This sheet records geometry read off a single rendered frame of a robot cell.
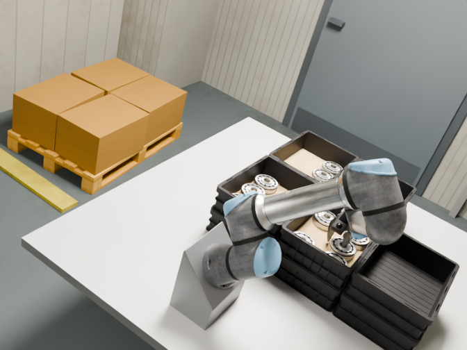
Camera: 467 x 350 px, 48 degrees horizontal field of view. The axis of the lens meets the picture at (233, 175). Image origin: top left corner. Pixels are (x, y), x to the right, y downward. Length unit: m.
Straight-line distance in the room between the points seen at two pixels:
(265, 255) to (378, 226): 0.35
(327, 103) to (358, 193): 3.08
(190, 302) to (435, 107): 2.92
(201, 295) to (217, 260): 0.12
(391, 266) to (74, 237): 1.22
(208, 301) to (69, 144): 1.88
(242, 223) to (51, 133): 2.05
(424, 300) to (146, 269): 1.03
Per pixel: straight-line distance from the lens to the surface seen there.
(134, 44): 4.56
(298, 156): 2.60
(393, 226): 1.45
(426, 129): 4.30
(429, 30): 4.14
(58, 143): 3.42
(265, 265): 1.59
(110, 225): 2.09
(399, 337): 1.95
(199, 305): 1.75
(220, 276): 1.68
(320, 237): 2.12
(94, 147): 3.21
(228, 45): 4.89
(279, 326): 1.90
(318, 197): 1.49
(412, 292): 2.11
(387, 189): 1.44
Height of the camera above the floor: 2.06
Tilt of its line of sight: 33 degrees down
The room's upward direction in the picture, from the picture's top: 17 degrees clockwise
